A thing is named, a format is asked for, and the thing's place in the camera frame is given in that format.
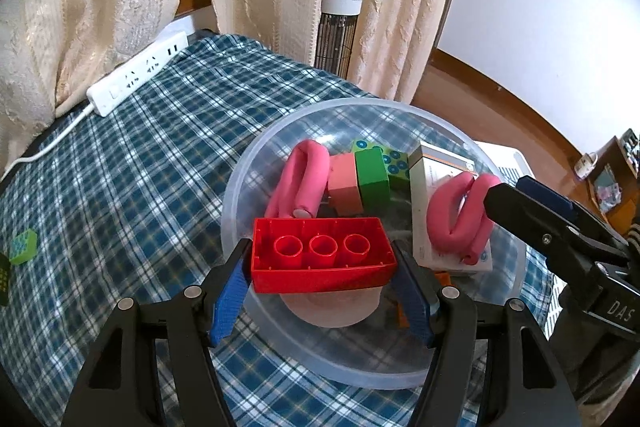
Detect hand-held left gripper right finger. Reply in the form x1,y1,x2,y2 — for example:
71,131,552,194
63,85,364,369
390,241,576,427

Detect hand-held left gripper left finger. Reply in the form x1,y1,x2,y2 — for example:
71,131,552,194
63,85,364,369
60,237,256,427

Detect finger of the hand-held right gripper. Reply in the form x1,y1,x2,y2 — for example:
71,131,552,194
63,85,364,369
483,182,597,279
519,175,627,259

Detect orange toy brick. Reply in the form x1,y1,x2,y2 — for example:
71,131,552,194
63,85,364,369
395,271,453,328

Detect pink foam roller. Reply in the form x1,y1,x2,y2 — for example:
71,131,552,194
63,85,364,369
426,172,502,266
263,141,331,220

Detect red toy brick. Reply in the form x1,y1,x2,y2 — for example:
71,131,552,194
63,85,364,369
250,217,398,295

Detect white medicine box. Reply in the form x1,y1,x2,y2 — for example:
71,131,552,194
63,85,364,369
407,143,495,275

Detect clear plastic bowl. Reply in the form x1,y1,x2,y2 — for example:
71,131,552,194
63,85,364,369
222,98,527,390

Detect person's right hand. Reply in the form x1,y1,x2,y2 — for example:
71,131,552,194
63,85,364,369
554,291,640,409

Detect small white container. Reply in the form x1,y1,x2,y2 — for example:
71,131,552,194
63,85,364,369
574,150,600,180

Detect white plastic stool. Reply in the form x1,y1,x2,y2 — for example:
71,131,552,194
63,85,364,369
472,141,536,188

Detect wooden shelf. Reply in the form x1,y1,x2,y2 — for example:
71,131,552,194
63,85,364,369
585,129,640,238

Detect white round disc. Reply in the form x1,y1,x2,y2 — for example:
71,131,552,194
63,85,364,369
279,284,381,329

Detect green dotted block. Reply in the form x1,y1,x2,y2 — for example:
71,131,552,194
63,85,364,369
350,138,413,198

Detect green wooden block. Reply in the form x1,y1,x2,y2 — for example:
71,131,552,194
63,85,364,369
354,149,392,210

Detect pink wooden block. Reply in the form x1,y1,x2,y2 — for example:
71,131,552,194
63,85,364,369
327,152,363,217

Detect blue plaid tablecloth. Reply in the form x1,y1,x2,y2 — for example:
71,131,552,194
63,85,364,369
0,32,566,427

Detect green hexagonal patterned block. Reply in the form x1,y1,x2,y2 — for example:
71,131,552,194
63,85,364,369
9,229,40,265

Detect dark patterned block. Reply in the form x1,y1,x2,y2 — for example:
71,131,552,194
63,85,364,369
0,254,13,308

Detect white power strip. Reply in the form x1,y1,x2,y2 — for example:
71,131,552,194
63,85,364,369
86,32,189,118

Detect white tower heater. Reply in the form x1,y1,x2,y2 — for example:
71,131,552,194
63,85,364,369
314,0,367,80

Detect white power cable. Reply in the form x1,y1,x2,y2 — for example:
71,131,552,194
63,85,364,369
0,102,96,180

